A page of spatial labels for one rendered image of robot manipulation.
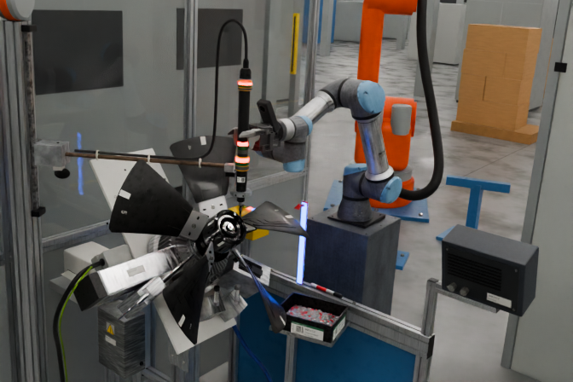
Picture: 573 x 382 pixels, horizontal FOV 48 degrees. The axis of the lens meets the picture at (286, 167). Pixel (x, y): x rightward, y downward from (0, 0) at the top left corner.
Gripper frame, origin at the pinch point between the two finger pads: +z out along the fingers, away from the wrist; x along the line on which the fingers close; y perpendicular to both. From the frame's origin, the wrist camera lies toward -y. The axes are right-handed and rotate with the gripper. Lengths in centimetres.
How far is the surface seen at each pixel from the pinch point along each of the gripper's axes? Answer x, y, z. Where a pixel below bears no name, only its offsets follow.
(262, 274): -4, 50, -11
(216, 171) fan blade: 10.0, 15.3, -1.6
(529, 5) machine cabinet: 278, -43, -1031
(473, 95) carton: 251, 90, -778
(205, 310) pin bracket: 0, 57, 12
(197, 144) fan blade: 19.7, 8.1, -2.1
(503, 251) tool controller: -75, 27, -35
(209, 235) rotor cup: -1.9, 30.5, 12.4
